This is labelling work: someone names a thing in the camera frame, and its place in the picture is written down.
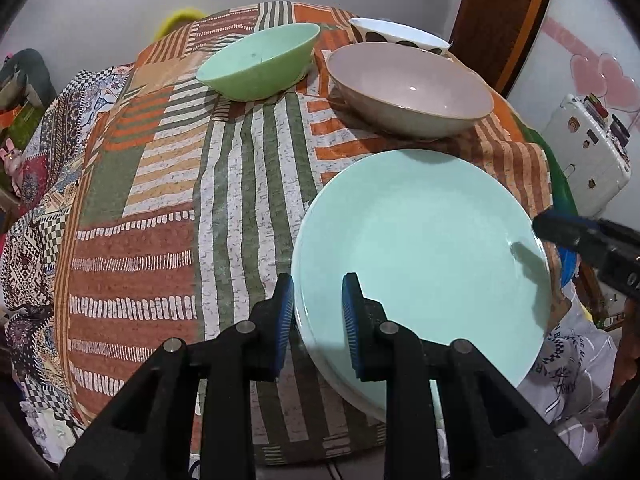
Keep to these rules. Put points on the grey plush toy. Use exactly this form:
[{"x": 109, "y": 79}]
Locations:
[{"x": 25, "y": 77}]

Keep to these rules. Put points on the yellow chair back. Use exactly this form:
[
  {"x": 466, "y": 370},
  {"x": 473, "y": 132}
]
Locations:
[{"x": 177, "y": 20}]

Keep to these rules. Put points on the pink bowl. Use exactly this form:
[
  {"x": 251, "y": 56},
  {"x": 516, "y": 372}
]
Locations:
[{"x": 407, "y": 91}]

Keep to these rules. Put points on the striped patchwork tablecloth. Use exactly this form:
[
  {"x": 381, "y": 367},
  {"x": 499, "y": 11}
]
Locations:
[{"x": 188, "y": 207}]

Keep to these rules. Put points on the mint green plate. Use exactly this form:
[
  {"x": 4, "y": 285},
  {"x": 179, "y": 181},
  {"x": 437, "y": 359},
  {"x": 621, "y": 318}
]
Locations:
[{"x": 444, "y": 247}]

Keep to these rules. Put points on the brown wooden door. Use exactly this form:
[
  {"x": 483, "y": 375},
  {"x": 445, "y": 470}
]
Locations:
[{"x": 494, "y": 37}]

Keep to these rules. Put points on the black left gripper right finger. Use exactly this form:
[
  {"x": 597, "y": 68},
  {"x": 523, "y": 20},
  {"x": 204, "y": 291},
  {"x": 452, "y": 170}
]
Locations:
[{"x": 449, "y": 412}]

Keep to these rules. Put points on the green bowl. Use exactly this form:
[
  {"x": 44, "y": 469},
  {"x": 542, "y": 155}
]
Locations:
[{"x": 262, "y": 64}]

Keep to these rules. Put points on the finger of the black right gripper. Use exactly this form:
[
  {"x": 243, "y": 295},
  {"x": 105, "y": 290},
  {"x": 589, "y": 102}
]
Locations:
[{"x": 575, "y": 233}]

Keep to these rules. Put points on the patterned checkered blanket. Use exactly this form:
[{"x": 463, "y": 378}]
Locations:
[{"x": 52, "y": 169}]

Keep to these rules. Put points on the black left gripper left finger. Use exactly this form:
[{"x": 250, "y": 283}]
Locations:
[{"x": 145, "y": 432}]

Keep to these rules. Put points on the white bowl with dots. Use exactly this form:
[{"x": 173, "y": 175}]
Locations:
[{"x": 374, "y": 30}]

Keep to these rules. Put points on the pink rabbit toy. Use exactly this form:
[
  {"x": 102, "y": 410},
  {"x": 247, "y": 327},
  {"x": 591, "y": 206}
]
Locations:
[{"x": 13, "y": 160}]

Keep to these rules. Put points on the white suitcase with stickers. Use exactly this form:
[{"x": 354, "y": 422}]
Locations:
[{"x": 589, "y": 145}]

